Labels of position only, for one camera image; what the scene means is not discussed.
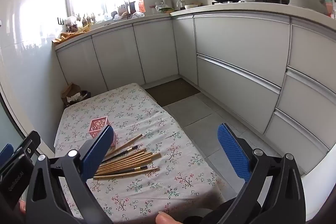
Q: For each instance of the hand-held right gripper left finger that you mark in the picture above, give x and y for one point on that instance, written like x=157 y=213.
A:
x=97 y=153

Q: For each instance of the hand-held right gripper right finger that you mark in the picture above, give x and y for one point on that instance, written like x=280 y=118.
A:
x=233 y=153

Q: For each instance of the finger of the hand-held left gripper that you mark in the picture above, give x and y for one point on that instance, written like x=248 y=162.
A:
x=30 y=141
x=6 y=151

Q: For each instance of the dark chopstick with silver band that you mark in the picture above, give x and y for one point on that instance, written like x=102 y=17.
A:
x=123 y=153
x=139 y=168

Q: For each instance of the pink perforated utensil holder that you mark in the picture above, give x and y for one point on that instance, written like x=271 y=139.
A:
x=98 y=124

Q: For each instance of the pile of wooden chopsticks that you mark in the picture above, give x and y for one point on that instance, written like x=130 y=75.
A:
x=131 y=158

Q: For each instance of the person's left hand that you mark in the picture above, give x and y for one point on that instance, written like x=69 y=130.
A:
x=22 y=207

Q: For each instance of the person's right hand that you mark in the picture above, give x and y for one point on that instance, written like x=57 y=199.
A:
x=165 y=218

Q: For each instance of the sliding glass door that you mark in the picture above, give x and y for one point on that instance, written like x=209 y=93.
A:
x=8 y=127

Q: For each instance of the floral tablecloth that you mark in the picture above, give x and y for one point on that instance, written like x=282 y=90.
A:
x=147 y=119

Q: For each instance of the brown floor mat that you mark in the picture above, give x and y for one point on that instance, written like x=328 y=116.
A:
x=173 y=92

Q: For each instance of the white kitchen cabinets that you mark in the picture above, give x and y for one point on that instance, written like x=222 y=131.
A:
x=236 y=56

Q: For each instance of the yellow plastic bag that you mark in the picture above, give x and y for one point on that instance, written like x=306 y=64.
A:
x=69 y=36

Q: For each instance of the row of condiment bottles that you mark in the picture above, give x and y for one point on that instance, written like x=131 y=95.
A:
x=88 y=19

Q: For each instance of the white kitchen countertop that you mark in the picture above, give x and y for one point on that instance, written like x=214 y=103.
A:
x=223 y=9

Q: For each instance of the white bowl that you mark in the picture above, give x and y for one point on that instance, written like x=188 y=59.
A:
x=191 y=6

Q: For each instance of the orange packet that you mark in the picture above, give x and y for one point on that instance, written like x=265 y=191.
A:
x=141 y=5

